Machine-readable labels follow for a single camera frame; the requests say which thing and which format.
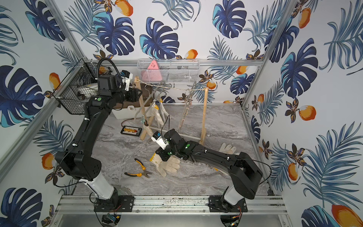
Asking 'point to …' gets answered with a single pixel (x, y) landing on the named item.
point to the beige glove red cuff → (147, 128)
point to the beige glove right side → (228, 149)
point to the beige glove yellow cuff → (171, 164)
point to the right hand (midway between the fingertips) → (157, 150)
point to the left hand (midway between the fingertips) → (135, 86)
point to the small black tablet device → (132, 131)
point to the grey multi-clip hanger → (186, 109)
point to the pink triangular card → (152, 73)
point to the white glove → (153, 109)
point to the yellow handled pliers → (144, 173)
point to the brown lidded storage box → (130, 111)
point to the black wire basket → (75, 91)
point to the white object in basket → (90, 90)
